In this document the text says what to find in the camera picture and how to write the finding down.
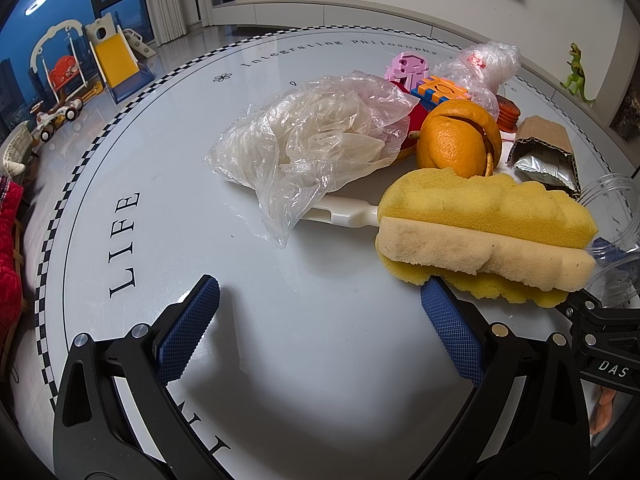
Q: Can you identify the small clear bubble bag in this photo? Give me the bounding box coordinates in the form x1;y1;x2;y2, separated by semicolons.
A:
431;41;521;119

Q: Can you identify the clear plastic bag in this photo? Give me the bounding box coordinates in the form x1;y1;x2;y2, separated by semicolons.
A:
205;70;419;248

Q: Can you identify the red pouch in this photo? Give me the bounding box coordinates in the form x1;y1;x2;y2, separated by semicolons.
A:
394;81;437;162

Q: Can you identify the orange fruit peel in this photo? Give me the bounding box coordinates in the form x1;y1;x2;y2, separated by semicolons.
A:
416;100;502;178

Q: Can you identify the yellow toy slide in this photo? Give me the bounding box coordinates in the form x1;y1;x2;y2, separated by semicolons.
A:
85;13;154;104

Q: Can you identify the white toy car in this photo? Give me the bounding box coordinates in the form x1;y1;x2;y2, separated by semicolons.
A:
30;99;84;143

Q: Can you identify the red patterned sofa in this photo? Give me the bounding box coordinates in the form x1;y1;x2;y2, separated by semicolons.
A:
0;174;23;347

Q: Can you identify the clear plastic cup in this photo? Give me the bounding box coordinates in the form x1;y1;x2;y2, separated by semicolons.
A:
578;174;639;309

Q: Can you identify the white wicker basket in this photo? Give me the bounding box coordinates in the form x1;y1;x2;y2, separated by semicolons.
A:
2;120;34;180

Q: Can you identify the green toy dinosaur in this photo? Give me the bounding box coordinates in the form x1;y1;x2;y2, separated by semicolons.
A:
561;42;593;104

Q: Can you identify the silver foil snack packet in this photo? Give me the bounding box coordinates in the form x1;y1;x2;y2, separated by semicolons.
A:
509;142;580;195

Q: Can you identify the white low cabinet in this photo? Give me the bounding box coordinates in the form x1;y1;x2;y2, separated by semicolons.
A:
205;0;638;124

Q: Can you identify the red baby swing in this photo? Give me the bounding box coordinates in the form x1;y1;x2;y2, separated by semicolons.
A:
29;20;104;110

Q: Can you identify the yellow sponge brush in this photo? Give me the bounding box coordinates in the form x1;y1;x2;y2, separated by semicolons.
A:
305;168;598;308

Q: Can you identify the colourful foam puzzle cube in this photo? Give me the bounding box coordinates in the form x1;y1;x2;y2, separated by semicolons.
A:
410;76;471;110

